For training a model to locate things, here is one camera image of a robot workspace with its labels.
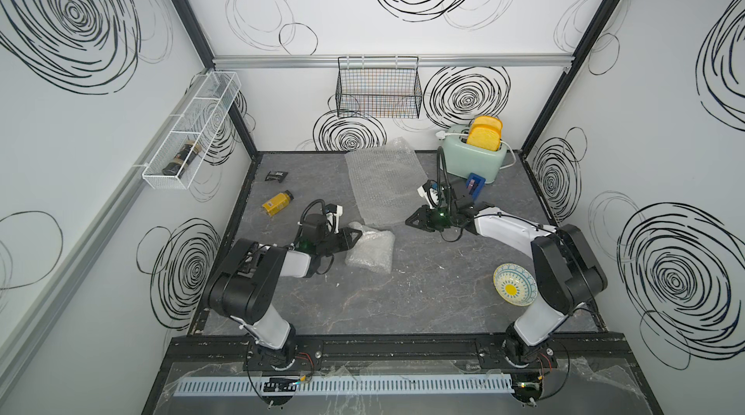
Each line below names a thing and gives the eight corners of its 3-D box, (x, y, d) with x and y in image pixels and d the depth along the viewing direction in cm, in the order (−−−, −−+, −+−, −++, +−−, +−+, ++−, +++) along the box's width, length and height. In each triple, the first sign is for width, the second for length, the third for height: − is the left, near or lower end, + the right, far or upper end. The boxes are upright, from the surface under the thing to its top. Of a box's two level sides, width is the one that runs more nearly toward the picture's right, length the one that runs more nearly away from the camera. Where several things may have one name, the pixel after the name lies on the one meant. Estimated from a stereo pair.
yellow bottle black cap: (265, 211, 104) (261, 204, 101) (289, 194, 109) (286, 187, 106) (271, 218, 102) (268, 211, 99) (296, 201, 107) (293, 194, 104)
